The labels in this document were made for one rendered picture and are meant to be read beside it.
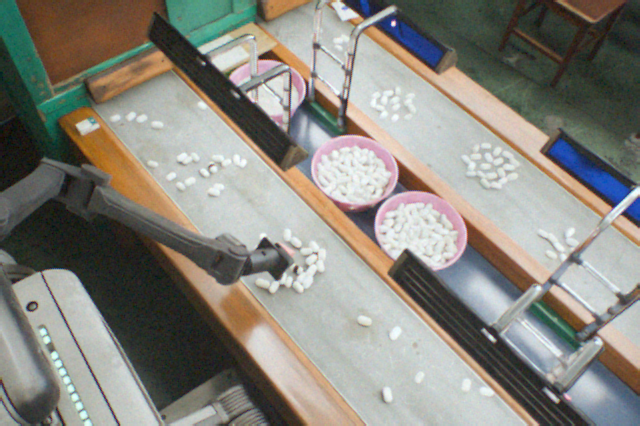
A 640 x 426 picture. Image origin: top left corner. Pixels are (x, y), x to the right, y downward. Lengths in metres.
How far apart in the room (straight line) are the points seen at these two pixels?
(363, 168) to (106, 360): 1.20
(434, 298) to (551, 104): 2.30
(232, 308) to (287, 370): 0.22
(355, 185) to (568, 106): 1.89
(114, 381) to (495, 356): 0.73
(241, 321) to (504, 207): 0.87
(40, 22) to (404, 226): 1.17
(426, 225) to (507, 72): 1.88
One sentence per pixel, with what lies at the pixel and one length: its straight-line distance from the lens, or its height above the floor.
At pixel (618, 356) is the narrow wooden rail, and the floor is 0.75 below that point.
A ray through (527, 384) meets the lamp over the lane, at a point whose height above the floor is 1.09.
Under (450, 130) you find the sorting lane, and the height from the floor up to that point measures 0.74.
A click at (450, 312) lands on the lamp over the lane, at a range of 1.18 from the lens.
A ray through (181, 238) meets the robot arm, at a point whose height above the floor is 1.03.
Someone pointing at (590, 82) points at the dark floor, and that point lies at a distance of 3.60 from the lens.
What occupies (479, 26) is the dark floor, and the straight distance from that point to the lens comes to 3.69.
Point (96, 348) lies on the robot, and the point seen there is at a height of 1.45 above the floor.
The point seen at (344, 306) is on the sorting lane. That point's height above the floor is 0.74.
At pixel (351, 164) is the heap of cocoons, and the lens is 1.80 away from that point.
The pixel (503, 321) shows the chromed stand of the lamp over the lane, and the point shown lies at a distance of 1.17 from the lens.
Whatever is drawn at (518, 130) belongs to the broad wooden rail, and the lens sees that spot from 2.00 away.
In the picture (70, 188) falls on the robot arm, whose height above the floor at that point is 1.06.
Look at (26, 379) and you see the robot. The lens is 0.54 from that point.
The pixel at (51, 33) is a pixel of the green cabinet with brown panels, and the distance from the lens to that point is 1.82.
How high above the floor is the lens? 2.12
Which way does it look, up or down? 56 degrees down
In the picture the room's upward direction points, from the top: 7 degrees clockwise
